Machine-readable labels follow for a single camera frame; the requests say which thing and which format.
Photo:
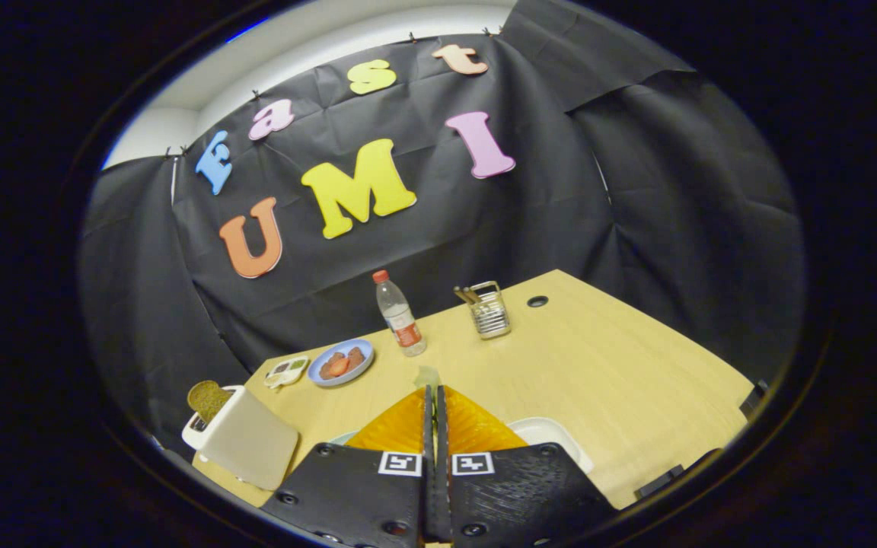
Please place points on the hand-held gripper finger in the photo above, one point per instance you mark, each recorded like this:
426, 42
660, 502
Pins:
429, 457
442, 457

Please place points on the brown bread slice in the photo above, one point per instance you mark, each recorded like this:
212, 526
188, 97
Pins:
208, 399

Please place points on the small white square dish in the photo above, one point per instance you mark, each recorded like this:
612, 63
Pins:
553, 434

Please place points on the brown meat patty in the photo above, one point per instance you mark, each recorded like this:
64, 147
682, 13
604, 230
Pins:
326, 369
357, 356

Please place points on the red tomato slice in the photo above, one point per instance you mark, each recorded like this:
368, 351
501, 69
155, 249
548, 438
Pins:
339, 367

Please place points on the clear red-capped plastic bottle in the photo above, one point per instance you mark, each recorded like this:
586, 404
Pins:
404, 323

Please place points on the blue plate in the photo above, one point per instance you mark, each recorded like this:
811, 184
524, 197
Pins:
317, 371

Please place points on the white divided condiment tray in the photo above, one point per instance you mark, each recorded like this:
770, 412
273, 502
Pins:
286, 371

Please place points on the white toaster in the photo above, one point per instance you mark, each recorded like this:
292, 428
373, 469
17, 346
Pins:
248, 445

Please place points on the black backdrop cloth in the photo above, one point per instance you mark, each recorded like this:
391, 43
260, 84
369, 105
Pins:
484, 228

